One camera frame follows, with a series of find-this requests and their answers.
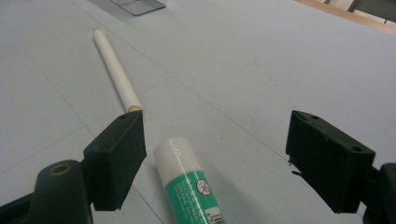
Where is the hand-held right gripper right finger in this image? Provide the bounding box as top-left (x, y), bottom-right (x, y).
top-left (285, 109), bottom-right (376, 215)

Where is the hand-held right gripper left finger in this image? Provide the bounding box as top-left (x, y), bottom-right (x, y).
top-left (82, 110), bottom-right (148, 212)

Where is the green and white glue stick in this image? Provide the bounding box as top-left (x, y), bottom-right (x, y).
top-left (152, 136), bottom-right (227, 224)

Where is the white stick with wooden ends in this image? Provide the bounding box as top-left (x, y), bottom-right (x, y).
top-left (92, 26), bottom-right (145, 114)

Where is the clear plastic organizer box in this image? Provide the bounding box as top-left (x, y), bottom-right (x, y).
top-left (108, 0), bottom-right (167, 17)

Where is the white board table cover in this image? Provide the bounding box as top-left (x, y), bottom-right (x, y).
top-left (0, 0), bottom-right (396, 224)

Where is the wooden table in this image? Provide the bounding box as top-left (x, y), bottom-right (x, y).
top-left (293, 0), bottom-right (396, 35)

